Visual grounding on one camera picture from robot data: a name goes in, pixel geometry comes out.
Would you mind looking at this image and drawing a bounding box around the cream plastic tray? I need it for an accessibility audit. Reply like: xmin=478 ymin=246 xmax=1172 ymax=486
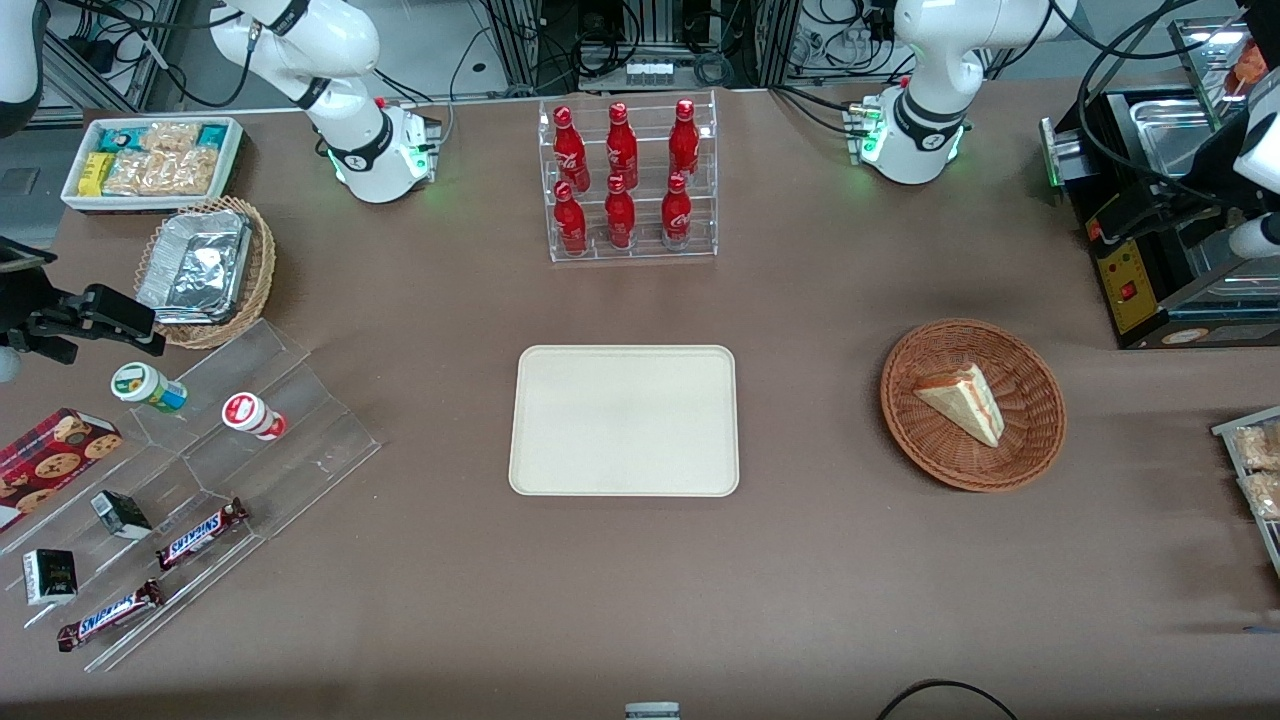
xmin=508 ymin=345 xmax=741 ymax=498

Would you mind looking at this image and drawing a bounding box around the triangular sandwich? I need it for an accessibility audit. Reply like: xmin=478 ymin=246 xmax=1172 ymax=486
xmin=912 ymin=363 xmax=1005 ymax=448

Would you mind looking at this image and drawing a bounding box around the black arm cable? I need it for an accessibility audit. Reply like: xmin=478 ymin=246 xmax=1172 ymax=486
xmin=1073 ymin=0 xmax=1249 ymax=206

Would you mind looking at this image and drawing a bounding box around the clear acrylic bottle rack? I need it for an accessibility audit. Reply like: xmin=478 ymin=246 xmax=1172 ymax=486
xmin=538 ymin=90 xmax=719 ymax=264

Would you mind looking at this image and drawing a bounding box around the white snack bin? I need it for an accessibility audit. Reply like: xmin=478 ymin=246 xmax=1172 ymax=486
xmin=61 ymin=116 xmax=245 ymax=214

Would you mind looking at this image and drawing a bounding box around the clear acrylic stepped display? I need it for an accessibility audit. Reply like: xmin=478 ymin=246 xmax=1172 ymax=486
xmin=0 ymin=318 xmax=383 ymax=674

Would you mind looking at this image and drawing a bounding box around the steel warmer pan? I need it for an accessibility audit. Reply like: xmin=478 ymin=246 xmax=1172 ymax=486
xmin=1180 ymin=232 xmax=1280 ymax=301
xmin=1130 ymin=98 xmax=1223 ymax=179

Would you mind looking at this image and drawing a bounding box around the clear rice cracker pack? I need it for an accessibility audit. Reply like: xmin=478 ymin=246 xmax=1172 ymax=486
xmin=140 ymin=121 xmax=202 ymax=157
xmin=104 ymin=150 xmax=167 ymax=197
xmin=160 ymin=147 xmax=222 ymax=197

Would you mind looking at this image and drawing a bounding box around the green label yogurt cup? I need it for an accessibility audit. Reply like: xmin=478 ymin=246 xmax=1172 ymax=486
xmin=110 ymin=362 xmax=189 ymax=415

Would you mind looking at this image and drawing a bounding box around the aluminium foil container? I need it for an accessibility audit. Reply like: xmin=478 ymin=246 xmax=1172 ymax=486
xmin=136 ymin=209 xmax=254 ymax=324

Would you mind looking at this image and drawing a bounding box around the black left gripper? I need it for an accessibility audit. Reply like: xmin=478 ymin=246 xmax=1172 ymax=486
xmin=1095 ymin=130 xmax=1251 ymax=244

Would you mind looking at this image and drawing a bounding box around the red cola bottle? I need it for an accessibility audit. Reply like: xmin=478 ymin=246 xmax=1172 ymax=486
xmin=668 ymin=99 xmax=701 ymax=187
xmin=606 ymin=102 xmax=640 ymax=191
xmin=553 ymin=181 xmax=589 ymax=256
xmin=604 ymin=175 xmax=638 ymax=250
xmin=661 ymin=172 xmax=694 ymax=249
xmin=553 ymin=107 xmax=590 ymax=193

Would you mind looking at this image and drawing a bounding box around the brown wicker basket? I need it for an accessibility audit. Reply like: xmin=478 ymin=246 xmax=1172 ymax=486
xmin=880 ymin=318 xmax=1067 ymax=493

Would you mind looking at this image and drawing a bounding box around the small black box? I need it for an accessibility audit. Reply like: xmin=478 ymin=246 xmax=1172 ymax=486
xmin=90 ymin=490 xmax=154 ymax=542
xmin=22 ymin=548 xmax=80 ymax=607

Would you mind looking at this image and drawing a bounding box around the light wicker basket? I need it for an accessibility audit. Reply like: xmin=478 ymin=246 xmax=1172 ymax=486
xmin=134 ymin=196 xmax=277 ymax=350

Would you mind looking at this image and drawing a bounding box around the red cookie box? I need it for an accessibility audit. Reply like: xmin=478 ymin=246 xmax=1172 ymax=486
xmin=0 ymin=407 xmax=124 ymax=534

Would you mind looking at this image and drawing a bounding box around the black table cable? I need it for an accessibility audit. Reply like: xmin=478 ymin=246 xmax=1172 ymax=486
xmin=876 ymin=679 xmax=1019 ymax=720

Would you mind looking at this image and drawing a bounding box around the red label yogurt cup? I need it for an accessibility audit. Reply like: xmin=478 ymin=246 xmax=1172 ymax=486
xmin=221 ymin=392 xmax=289 ymax=443

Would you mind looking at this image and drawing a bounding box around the black food warmer machine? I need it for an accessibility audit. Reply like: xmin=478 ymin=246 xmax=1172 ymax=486
xmin=1040 ymin=15 xmax=1280 ymax=351

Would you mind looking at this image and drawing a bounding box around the metal snack tray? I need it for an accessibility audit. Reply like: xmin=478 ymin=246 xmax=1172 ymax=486
xmin=1211 ymin=405 xmax=1280 ymax=580

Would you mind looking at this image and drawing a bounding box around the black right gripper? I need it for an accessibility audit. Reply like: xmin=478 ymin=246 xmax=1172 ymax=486
xmin=0 ymin=270 xmax=167 ymax=364

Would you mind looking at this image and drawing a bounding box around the clear snack pack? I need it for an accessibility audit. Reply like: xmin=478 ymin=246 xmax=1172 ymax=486
xmin=1232 ymin=423 xmax=1280 ymax=472
xmin=1240 ymin=472 xmax=1280 ymax=522

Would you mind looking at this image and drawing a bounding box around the snickers chocolate bar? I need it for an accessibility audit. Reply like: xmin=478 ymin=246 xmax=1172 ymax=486
xmin=155 ymin=497 xmax=251 ymax=573
xmin=56 ymin=578 xmax=167 ymax=653

